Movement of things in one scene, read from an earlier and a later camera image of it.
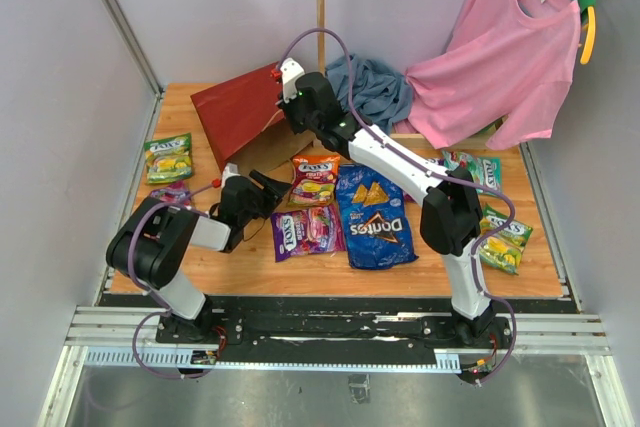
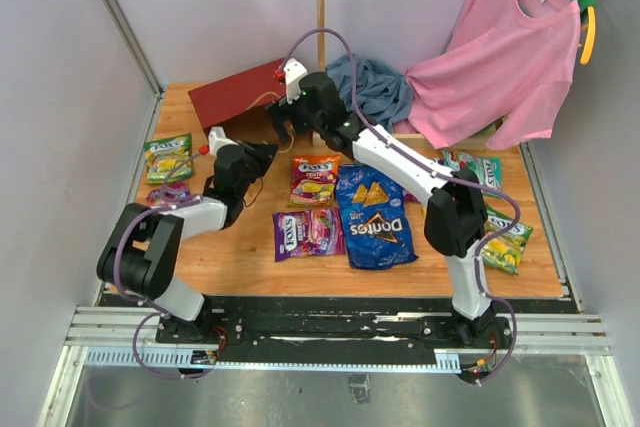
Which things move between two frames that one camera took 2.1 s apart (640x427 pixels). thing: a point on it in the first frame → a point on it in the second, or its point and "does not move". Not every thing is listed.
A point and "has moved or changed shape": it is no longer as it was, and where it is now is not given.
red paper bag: (242, 121) has moved or changed shape
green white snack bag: (168, 159) does not move
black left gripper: (271, 196) → (263, 153)
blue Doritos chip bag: (375, 217) does not move
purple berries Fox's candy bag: (309, 231) does not move
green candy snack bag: (486, 171) does not move
